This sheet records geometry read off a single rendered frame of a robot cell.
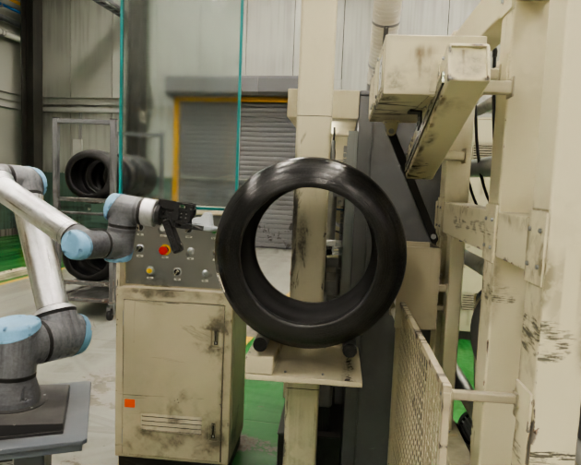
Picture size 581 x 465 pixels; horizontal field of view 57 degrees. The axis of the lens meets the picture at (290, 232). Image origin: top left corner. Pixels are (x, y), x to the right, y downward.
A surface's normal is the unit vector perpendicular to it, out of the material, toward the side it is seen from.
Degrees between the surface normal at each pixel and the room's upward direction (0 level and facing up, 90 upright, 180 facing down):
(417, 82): 90
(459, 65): 72
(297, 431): 90
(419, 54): 90
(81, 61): 90
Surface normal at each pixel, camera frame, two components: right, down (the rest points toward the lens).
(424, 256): -0.09, 0.09
